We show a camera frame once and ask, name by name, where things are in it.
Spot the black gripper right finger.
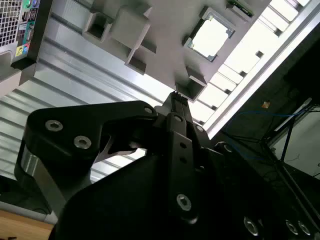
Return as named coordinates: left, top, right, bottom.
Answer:
left=178, top=96, right=241, bottom=176

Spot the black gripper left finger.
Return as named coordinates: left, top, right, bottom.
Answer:
left=13, top=91, right=201, bottom=225

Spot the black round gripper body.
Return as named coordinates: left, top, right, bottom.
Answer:
left=49, top=153, right=320, bottom=240

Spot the silver square CPU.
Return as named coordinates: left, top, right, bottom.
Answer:
left=184, top=12, right=236, bottom=62

